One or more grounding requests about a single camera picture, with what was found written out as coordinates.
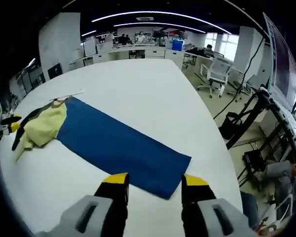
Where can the white pillar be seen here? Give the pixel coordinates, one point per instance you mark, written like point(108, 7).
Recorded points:
point(247, 51)
point(59, 39)

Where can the white office desk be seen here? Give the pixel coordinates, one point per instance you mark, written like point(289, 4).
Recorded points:
point(197, 58)

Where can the blue storage box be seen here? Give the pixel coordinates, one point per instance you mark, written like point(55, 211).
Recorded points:
point(177, 45)

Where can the black metal stand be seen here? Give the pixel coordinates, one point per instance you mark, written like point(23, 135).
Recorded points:
point(259, 106)

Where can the white counter with drawers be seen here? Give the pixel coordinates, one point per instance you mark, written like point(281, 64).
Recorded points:
point(118, 54)

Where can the short ceiling light strip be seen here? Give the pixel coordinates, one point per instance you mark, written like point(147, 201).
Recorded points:
point(158, 24)

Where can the yellow and blue garment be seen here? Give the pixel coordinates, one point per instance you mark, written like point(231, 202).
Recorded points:
point(118, 143)

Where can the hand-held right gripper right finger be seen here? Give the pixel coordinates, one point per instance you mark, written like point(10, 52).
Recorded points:
point(207, 217)

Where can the black waste bin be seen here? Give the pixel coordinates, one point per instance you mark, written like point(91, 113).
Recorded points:
point(232, 126)

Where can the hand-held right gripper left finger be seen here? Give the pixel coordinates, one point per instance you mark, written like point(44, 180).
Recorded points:
point(88, 219)

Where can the white board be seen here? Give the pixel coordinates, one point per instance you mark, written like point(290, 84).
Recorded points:
point(90, 47)

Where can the black cabinet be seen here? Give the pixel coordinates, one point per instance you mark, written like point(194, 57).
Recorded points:
point(55, 71)

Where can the white mesh office chair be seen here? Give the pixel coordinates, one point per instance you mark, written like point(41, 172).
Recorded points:
point(218, 71)

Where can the large display screen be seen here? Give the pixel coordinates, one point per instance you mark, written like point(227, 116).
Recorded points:
point(283, 64)

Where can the white storage bin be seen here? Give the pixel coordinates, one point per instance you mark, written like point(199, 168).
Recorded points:
point(104, 47)

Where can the long ceiling light strip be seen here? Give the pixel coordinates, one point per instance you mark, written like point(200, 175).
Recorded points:
point(150, 12)

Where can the ceiling air vent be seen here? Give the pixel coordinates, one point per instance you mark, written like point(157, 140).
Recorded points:
point(144, 18)

